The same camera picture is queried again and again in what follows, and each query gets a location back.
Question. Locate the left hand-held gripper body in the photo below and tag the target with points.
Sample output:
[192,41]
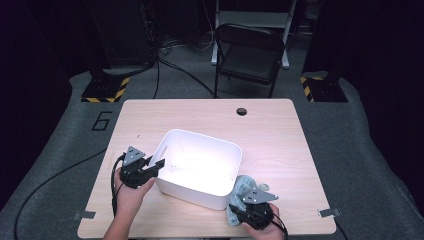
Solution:
[135,173]

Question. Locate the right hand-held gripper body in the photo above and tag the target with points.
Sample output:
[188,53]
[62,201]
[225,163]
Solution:
[258,215]

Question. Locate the light blue fluffy cloth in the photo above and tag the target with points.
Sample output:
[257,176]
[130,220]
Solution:
[241,185]

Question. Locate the white plastic bin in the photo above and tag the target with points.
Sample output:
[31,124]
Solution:
[200,160]

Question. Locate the person's right hand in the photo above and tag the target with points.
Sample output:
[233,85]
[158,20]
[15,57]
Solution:
[270,233]

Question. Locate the person's left hand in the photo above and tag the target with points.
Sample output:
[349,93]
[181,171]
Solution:
[128,198]

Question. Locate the grey tape piece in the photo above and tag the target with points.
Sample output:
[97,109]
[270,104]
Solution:
[85,215]
[330,212]

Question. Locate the black yellow striped stand base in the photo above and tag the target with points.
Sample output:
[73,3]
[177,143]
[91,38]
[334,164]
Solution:
[328,90]
[103,90]

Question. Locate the black table grommet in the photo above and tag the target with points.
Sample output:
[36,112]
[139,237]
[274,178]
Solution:
[241,111]

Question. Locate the black curtain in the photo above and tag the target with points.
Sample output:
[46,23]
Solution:
[30,100]
[386,83]

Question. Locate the dark equipment cabinet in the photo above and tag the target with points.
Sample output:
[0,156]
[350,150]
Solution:
[123,33]

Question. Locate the black folding chair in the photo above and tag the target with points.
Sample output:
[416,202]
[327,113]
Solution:
[248,60]

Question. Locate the white metal stand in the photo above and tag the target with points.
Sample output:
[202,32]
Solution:
[253,18]

